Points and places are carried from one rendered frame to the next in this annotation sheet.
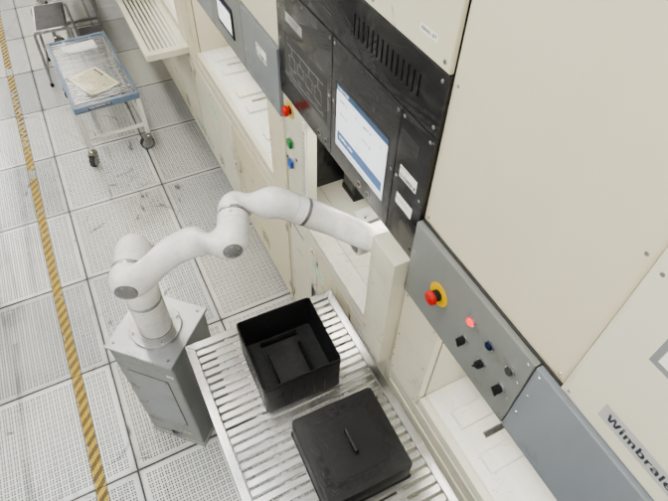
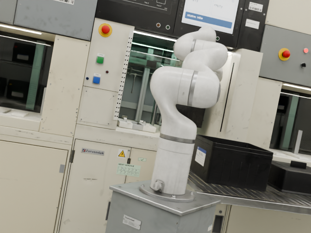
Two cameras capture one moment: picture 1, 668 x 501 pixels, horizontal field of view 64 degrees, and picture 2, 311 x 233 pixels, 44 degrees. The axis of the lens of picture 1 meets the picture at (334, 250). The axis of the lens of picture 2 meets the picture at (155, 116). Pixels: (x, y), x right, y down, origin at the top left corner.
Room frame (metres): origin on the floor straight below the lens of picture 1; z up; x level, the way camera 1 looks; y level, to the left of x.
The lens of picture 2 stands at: (0.79, 1.92, 1.08)
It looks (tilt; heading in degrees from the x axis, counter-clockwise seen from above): 3 degrees down; 286
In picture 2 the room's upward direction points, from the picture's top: 11 degrees clockwise
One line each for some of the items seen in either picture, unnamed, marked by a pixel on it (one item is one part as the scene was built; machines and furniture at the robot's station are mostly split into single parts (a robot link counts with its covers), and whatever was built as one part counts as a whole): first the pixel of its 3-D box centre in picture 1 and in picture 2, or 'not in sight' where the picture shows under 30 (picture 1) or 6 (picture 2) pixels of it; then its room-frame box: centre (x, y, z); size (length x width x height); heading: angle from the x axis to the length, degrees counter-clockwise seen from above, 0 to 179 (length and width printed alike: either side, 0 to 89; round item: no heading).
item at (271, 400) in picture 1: (288, 353); (229, 161); (0.93, 0.15, 0.85); 0.28 x 0.28 x 0.17; 27
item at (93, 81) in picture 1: (92, 80); not in sight; (3.14, 1.64, 0.47); 0.31 x 0.23 x 0.02; 50
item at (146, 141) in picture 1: (101, 93); not in sight; (3.31, 1.70, 0.24); 0.97 x 0.52 x 0.48; 31
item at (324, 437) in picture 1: (350, 446); (296, 174); (0.62, -0.07, 0.83); 0.29 x 0.29 x 0.13; 27
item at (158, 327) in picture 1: (150, 313); (171, 166); (1.07, 0.66, 0.85); 0.19 x 0.19 x 0.18
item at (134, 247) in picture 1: (136, 270); (174, 102); (1.11, 0.67, 1.07); 0.19 x 0.12 x 0.24; 7
